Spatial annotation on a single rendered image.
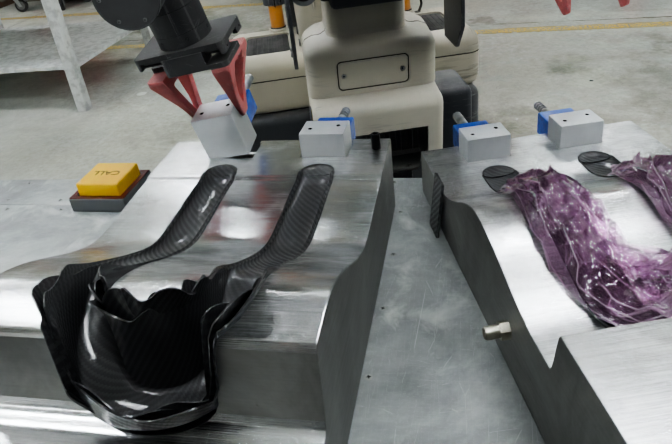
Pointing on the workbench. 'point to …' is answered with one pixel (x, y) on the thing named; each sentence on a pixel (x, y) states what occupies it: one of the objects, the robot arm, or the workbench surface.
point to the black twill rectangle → (436, 204)
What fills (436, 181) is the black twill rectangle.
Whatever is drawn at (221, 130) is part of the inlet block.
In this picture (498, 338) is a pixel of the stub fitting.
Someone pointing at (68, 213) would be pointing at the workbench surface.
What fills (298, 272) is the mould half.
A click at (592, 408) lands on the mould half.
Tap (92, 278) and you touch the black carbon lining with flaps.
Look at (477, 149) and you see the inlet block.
